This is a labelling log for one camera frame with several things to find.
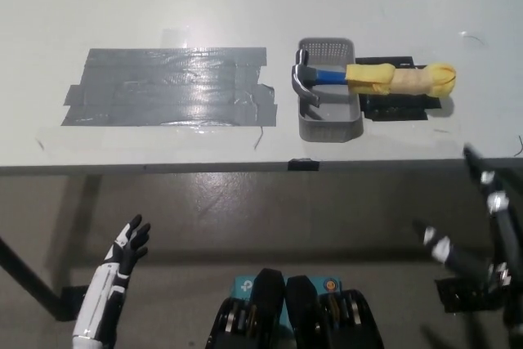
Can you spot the white and black left hand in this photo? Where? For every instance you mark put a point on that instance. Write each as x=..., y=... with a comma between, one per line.
x=110, y=287

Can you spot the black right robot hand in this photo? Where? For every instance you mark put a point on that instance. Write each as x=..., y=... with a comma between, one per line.
x=504, y=238

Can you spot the black metal table leg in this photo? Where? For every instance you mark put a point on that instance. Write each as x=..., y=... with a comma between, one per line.
x=28, y=275

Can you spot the teal cardboard box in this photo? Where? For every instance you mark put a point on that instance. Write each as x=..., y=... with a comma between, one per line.
x=244, y=285

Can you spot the thin black thread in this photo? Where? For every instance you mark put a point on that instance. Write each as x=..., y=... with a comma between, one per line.
x=476, y=37

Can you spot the grey perforated plastic basket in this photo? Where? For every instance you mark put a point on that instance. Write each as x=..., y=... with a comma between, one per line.
x=327, y=122

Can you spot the grey duct tape patch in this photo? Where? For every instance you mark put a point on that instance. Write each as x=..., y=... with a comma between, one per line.
x=163, y=87

